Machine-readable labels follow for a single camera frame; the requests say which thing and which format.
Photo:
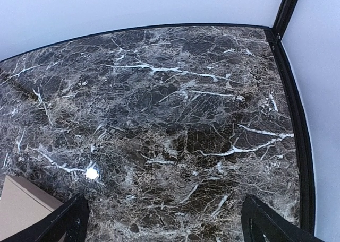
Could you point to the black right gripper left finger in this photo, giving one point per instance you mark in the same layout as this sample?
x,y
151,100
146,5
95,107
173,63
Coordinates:
x,y
69,221

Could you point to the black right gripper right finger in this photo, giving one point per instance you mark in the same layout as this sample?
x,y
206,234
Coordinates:
x,y
261,223

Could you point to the brown cardboard box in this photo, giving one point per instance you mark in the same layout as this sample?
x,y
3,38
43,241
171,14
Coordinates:
x,y
23,204

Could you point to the black right frame post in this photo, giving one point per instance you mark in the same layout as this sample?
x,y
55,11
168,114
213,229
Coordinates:
x,y
274,36

